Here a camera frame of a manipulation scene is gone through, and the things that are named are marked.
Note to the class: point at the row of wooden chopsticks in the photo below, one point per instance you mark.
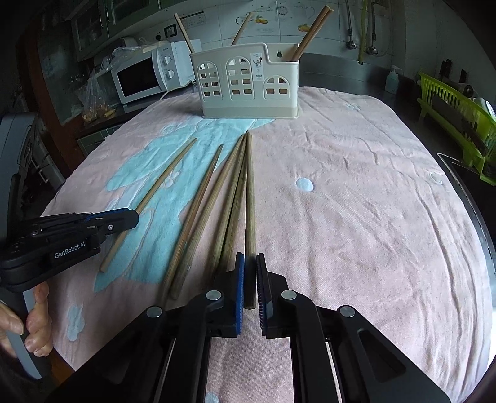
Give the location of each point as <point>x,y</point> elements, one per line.
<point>203,193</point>

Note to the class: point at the white microwave oven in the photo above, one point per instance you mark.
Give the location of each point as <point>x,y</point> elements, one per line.
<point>139,79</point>

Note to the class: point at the green wall cabinets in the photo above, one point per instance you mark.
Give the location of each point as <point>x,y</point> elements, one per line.
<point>100,23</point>

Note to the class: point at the pink towel with blue print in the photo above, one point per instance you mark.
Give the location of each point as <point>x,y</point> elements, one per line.
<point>348,232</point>

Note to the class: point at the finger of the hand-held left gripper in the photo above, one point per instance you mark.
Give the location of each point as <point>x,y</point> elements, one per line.
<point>124,223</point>
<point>112,213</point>

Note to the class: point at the green tiled counter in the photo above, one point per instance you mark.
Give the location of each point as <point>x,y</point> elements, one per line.
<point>99,137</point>

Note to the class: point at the white bowl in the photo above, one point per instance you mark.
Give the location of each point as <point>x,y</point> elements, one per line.
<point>484,104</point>

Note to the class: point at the person's left hand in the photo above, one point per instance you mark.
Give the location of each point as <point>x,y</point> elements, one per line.
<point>38,321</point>

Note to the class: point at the clear plastic bag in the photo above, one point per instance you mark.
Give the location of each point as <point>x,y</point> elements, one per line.
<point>95,97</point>

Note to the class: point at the green plastic dish rack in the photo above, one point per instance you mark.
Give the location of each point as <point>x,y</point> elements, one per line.
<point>461,112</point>

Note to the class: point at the white soap dispenser bottle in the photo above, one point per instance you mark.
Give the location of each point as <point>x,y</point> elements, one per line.
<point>392,79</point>

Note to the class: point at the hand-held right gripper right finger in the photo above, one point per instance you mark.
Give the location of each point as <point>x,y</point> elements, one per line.
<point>260,294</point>

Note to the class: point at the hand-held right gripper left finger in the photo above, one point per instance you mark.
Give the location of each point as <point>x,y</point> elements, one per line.
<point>239,294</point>

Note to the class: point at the black wall socket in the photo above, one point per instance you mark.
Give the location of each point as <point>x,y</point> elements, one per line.
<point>169,31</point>

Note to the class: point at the beige plastic utensil holder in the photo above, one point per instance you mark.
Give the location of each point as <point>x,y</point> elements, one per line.
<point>248,97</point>

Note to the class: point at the grey shelf unit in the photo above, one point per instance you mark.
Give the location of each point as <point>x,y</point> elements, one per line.
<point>42,162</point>

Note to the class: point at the white paper wall label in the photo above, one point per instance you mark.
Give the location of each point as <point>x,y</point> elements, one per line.
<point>195,16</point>

